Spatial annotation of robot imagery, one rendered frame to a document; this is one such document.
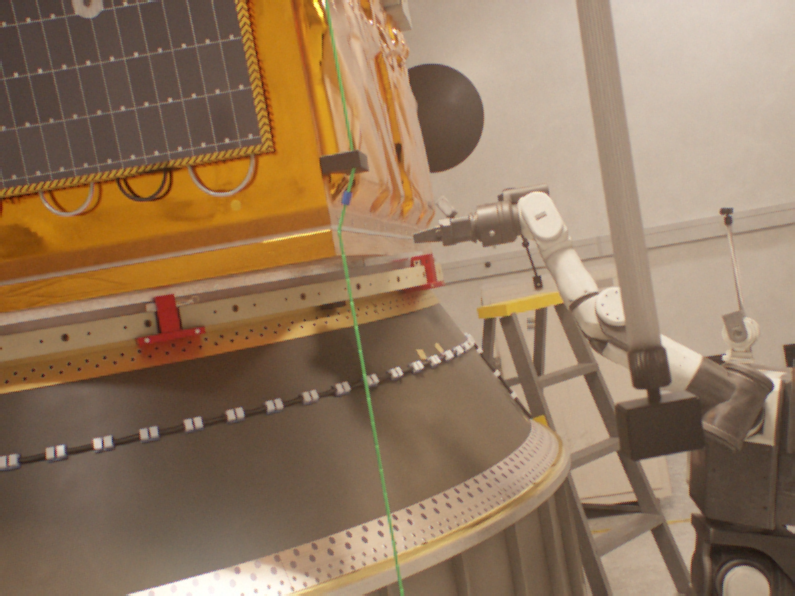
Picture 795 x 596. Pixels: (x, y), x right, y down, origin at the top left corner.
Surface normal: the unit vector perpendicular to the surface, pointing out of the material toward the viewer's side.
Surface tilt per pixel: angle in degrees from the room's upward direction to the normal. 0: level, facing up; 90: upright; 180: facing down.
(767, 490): 94
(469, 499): 43
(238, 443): 62
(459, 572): 90
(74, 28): 90
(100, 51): 90
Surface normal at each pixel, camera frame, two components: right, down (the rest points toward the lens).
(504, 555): 0.80, -0.11
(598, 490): -0.08, 0.06
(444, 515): 0.36, -0.78
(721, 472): -0.42, 0.19
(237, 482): 0.27, -0.48
